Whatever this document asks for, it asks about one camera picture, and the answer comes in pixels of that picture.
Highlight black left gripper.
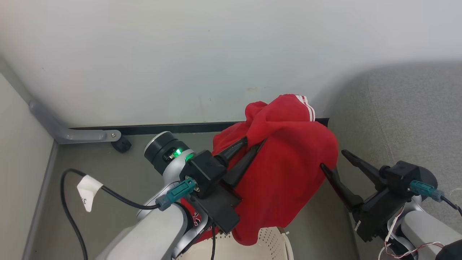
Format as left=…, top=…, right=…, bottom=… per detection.
left=195, top=136, right=266, bottom=234

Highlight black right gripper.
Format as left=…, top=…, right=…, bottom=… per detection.
left=320, top=149, right=408, bottom=242

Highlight red white-striped clothing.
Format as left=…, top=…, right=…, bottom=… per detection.
left=180, top=94, right=339, bottom=246

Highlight cream perforated laundry basket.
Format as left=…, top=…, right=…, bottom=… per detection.
left=177, top=227, right=295, bottom=260

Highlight grey fabric sofa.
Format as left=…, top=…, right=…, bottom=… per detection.
left=327, top=63, right=462, bottom=260

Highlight black skirting strip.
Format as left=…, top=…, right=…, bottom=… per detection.
left=69, top=118, right=330, bottom=136

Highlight black caster wheel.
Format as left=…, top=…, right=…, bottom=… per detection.
left=111, top=136, right=132, bottom=153

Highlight green left camera connector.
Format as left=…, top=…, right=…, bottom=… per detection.
left=156, top=179, right=197, bottom=211

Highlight green camera connector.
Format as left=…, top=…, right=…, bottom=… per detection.
left=410, top=181, right=444, bottom=202
left=156, top=179, right=197, bottom=211

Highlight green right camera connector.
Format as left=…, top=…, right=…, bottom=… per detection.
left=410, top=181, right=444, bottom=202

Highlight thin red white wires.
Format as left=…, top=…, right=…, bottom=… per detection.
left=377, top=206, right=444, bottom=260

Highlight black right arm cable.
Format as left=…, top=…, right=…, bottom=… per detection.
left=440, top=195, right=462, bottom=217

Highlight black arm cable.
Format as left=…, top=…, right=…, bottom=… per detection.
left=440, top=195, right=462, bottom=217
left=60, top=169, right=161, bottom=260

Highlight white cable label tag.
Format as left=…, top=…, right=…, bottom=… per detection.
left=77, top=175, right=103, bottom=212

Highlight grey metal leg bracket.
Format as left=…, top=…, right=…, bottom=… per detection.
left=29, top=100, right=122, bottom=145

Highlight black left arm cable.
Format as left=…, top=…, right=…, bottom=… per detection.
left=60, top=169, right=161, bottom=260

